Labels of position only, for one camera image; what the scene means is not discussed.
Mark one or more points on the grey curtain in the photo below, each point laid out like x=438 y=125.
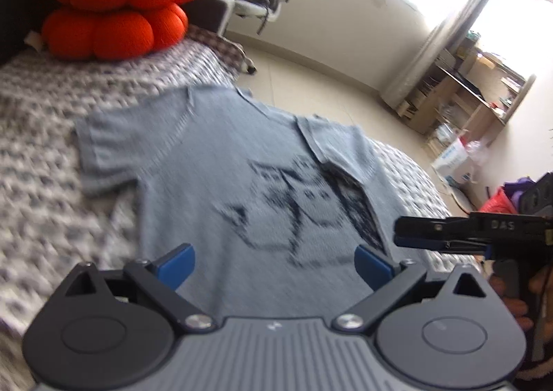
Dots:
x=459 y=15

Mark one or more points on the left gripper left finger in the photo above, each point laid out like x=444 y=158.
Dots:
x=106 y=329

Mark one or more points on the red basket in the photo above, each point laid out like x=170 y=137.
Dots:
x=498 y=203

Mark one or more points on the right fuzzy sleeve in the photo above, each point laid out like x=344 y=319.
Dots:
x=537 y=376

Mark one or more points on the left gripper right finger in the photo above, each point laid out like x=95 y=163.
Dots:
x=433 y=331

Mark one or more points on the wooden desk shelf unit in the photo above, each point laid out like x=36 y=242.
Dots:
x=467 y=93

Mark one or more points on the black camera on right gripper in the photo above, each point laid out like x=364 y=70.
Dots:
x=538 y=199

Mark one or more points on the white paper shopping bag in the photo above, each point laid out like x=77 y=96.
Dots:
x=454 y=165

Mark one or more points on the person's right hand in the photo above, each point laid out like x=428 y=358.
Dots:
x=519 y=309

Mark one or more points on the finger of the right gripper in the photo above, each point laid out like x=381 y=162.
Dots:
x=455 y=236

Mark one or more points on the purple plush toy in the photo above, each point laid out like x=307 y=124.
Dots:
x=515 y=189

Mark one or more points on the grey knitted cat sweater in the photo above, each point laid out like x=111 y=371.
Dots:
x=273 y=204

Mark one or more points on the red ball-shaped plush cushion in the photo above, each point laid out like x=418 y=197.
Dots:
x=113 y=30

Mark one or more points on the grey patterned bed cover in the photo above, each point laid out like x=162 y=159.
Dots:
x=48 y=222

